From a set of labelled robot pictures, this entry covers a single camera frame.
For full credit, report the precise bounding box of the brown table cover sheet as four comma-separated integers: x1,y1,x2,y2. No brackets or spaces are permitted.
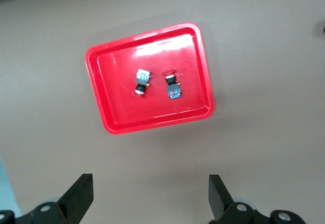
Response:
0,0,325,224

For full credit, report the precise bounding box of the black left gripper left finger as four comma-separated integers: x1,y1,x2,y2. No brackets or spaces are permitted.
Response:
0,173,94,224

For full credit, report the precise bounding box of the red mushroom push button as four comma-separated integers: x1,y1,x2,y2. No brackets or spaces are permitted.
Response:
161,69,183,101
132,68,152,98

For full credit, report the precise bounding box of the red plastic tray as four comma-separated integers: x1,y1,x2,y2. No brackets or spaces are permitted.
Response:
84,22,216,136

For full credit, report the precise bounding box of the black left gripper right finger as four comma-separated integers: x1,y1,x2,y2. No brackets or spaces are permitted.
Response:
208,174,308,224

